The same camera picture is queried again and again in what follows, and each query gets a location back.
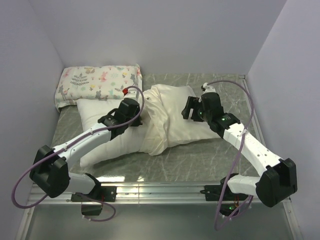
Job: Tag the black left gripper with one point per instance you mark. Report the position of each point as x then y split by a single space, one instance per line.
137 122

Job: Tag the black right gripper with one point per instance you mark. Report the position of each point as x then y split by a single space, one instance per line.
193 103

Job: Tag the cream satin pillowcase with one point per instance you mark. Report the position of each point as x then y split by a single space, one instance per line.
166 128

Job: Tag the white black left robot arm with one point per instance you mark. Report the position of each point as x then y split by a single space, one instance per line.
52 165

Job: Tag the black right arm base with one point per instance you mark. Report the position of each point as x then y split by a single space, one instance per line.
217 192

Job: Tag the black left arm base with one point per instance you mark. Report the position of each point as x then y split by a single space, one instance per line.
93 203

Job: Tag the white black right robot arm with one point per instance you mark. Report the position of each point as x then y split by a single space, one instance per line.
230 129

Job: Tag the animal print patterned pillow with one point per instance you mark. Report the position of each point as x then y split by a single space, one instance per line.
95 83

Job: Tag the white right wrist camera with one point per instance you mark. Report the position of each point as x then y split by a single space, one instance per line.
207 88

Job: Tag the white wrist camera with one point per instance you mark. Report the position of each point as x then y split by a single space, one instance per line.
131 92
207 88

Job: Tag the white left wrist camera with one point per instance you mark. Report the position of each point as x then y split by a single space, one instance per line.
131 92

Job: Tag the aluminium right side rail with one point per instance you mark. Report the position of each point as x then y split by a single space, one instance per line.
252 105

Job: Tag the aluminium front mounting rail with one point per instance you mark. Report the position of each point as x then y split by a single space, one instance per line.
143 193

